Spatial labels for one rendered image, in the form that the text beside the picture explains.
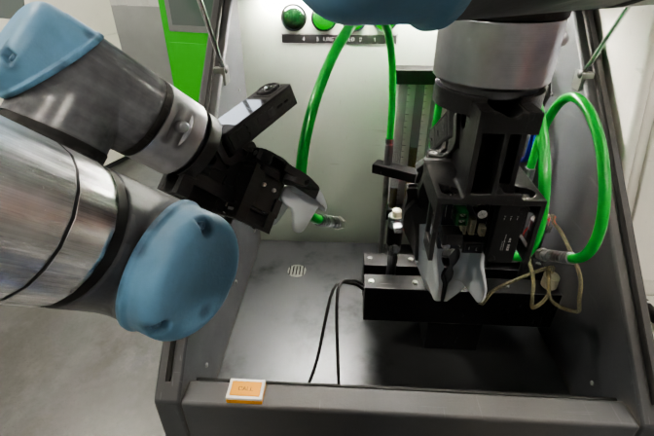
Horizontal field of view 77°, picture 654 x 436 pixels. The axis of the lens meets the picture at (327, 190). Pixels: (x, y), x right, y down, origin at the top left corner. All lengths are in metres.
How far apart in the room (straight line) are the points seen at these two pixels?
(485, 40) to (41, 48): 0.28
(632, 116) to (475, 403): 0.49
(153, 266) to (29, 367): 2.03
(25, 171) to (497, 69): 0.24
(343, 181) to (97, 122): 0.72
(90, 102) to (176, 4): 3.21
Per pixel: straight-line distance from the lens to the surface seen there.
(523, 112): 0.27
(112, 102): 0.35
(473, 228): 0.31
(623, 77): 0.83
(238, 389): 0.65
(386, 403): 0.65
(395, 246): 0.72
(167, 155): 0.38
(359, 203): 1.03
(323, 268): 1.01
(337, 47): 0.55
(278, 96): 0.47
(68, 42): 0.35
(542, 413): 0.70
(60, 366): 2.17
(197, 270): 0.23
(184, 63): 3.63
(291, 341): 0.86
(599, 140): 0.64
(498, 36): 0.26
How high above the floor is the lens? 1.49
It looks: 30 degrees down
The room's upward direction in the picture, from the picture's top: straight up
